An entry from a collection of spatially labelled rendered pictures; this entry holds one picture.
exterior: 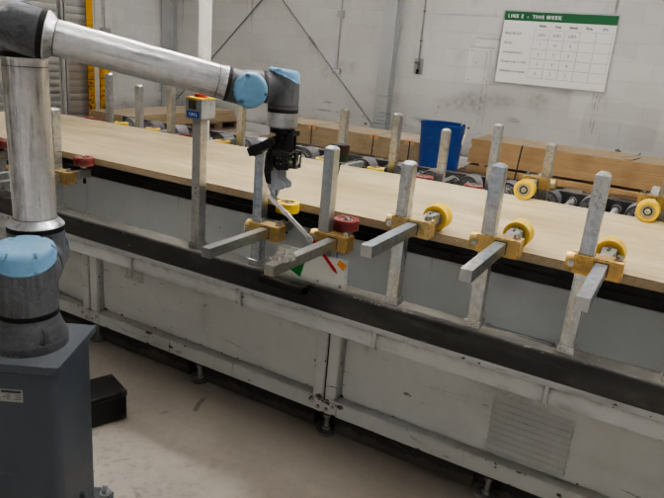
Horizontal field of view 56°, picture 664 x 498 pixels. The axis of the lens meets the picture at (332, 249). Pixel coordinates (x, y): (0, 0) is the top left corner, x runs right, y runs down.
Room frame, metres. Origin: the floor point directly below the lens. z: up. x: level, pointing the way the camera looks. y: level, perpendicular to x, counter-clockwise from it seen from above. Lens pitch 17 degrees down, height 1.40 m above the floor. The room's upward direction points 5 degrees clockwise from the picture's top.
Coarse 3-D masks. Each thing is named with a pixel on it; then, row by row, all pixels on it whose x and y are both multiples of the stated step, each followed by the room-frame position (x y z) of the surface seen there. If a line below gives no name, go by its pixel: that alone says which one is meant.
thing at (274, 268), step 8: (352, 232) 1.90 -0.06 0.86; (328, 240) 1.79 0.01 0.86; (336, 240) 1.81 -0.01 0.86; (304, 248) 1.69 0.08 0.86; (312, 248) 1.70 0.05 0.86; (320, 248) 1.73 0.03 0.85; (328, 248) 1.77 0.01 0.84; (296, 256) 1.61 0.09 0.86; (304, 256) 1.65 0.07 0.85; (312, 256) 1.69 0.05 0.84; (272, 264) 1.53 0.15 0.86; (280, 264) 1.54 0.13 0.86; (288, 264) 1.58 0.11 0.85; (296, 264) 1.62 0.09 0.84; (264, 272) 1.53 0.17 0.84; (272, 272) 1.52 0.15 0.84; (280, 272) 1.54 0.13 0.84
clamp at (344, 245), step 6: (312, 228) 1.87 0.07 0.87; (318, 234) 1.84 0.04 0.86; (324, 234) 1.83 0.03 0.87; (330, 234) 1.82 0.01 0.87; (336, 234) 1.83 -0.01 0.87; (342, 234) 1.83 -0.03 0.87; (318, 240) 1.84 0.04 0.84; (342, 240) 1.80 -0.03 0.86; (348, 240) 1.80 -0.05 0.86; (336, 246) 1.81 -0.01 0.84; (342, 246) 1.80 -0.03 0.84; (348, 246) 1.80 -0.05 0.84; (342, 252) 1.80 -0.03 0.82; (348, 252) 1.81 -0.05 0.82
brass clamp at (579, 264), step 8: (568, 256) 1.50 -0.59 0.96; (576, 256) 1.49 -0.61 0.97; (584, 256) 1.48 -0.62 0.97; (600, 256) 1.49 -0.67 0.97; (608, 256) 1.50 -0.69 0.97; (568, 264) 1.49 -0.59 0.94; (576, 264) 1.49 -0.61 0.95; (584, 264) 1.48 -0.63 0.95; (592, 264) 1.47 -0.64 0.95; (608, 264) 1.46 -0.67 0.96; (616, 264) 1.45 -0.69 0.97; (624, 264) 1.45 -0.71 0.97; (576, 272) 1.49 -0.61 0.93; (584, 272) 1.48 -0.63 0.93; (608, 272) 1.45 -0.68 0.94; (616, 272) 1.45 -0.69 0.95; (608, 280) 1.45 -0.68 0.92; (616, 280) 1.44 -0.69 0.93
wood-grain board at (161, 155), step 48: (96, 144) 2.86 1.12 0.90; (144, 144) 2.98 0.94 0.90; (192, 144) 3.10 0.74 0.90; (240, 192) 2.19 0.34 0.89; (288, 192) 2.22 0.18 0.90; (384, 192) 2.37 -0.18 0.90; (432, 192) 2.45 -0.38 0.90; (480, 192) 2.53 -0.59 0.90; (432, 240) 1.84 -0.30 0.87; (576, 240) 1.89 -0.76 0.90; (624, 240) 1.94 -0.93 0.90
